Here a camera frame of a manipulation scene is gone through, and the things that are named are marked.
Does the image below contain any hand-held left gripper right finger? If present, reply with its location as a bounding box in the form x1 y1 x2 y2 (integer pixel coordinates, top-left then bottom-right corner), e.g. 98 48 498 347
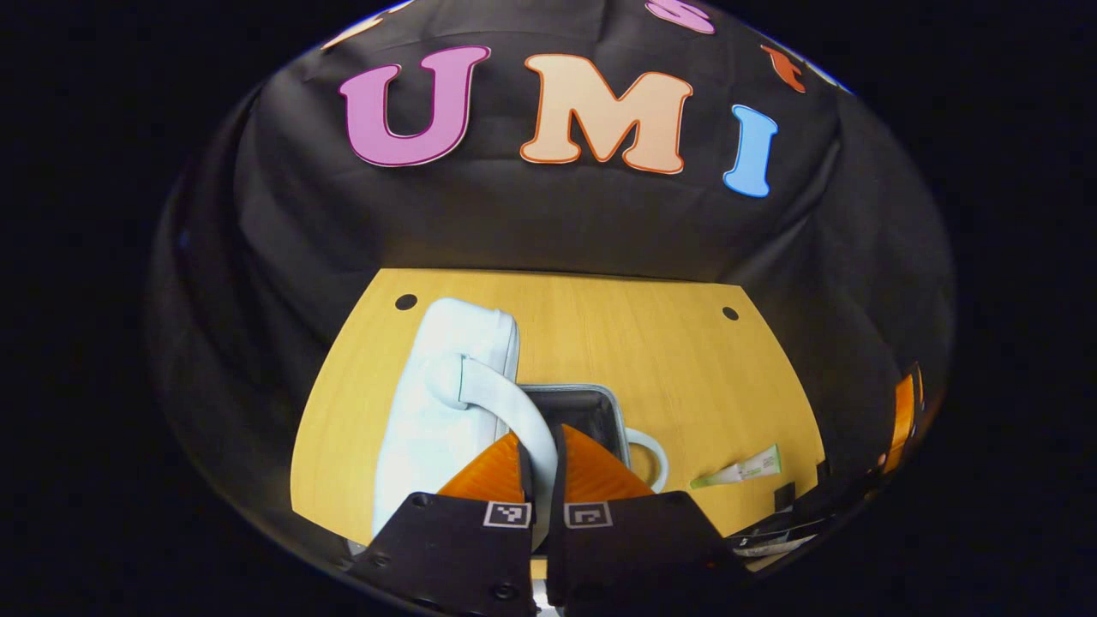
547 422 757 614

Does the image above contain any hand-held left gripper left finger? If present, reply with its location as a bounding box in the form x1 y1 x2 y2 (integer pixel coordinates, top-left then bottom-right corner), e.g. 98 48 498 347
347 431 539 617

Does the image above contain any small white suitcase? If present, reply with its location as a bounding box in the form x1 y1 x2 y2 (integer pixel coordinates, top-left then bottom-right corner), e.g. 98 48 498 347
371 297 671 558

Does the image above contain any small white green-capped tube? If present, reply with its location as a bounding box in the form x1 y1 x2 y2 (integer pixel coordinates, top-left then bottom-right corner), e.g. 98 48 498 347
690 444 782 491

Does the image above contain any black backdrop cloth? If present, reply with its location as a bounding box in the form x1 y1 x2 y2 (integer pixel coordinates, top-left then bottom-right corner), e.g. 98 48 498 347
150 0 956 549

